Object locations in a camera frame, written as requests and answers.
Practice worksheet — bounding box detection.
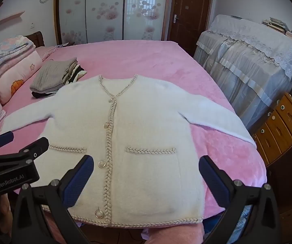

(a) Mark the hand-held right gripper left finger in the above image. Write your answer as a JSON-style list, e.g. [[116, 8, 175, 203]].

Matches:
[[10, 155, 95, 244]]

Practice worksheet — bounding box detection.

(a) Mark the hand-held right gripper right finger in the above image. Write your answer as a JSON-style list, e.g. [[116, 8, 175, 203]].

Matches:
[[198, 156, 281, 244]]

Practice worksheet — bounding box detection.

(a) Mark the white fuzzy cardigan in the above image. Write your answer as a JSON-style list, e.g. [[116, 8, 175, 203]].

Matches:
[[0, 74, 257, 228]]

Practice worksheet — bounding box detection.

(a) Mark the person's jeans leg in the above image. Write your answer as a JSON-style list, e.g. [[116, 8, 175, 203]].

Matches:
[[203, 205, 251, 244]]

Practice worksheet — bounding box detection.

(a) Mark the black folded garment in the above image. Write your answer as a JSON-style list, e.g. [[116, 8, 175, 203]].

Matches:
[[31, 66, 85, 99]]

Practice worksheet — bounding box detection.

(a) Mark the pink shell print pillow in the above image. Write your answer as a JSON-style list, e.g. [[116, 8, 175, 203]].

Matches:
[[0, 49, 43, 105]]

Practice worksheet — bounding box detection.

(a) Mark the grey knitted sweater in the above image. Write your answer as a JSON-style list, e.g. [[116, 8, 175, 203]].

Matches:
[[30, 58, 78, 93]]

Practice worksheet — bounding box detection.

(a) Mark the light green folded garment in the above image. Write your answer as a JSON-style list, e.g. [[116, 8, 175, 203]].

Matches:
[[65, 70, 87, 85]]

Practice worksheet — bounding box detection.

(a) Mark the wooden drawer cabinet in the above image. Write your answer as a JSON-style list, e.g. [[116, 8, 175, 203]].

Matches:
[[252, 93, 292, 237]]

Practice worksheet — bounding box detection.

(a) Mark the floral folded quilt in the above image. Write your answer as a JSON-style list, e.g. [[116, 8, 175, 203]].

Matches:
[[0, 36, 36, 69]]

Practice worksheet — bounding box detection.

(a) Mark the dark wooden headboard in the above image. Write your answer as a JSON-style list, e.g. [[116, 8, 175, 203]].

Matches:
[[24, 30, 46, 48]]

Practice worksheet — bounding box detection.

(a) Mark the lace covered furniture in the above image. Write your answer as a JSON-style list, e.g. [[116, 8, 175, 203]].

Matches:
[[193, 14, 292, 130]]

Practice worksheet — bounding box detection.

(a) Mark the pink bed blanket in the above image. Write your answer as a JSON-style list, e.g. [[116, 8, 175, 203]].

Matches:
[[0, 40, 268, 225]]

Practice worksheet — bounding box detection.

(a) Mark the floral sliding door wardrobe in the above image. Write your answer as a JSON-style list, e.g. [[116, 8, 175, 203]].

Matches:
[[54, 0, 172, 46]]

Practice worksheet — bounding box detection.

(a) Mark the brown wooden door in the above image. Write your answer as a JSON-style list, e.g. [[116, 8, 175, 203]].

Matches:
[[167, 0, 214, 56]]

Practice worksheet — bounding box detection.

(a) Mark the stack of books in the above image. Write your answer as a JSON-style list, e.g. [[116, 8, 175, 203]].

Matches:
[[261, 17, 292, 49]]

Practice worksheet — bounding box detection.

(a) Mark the pink wall shelf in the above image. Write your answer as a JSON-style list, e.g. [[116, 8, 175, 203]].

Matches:
[[0, 11, 26, 27]]

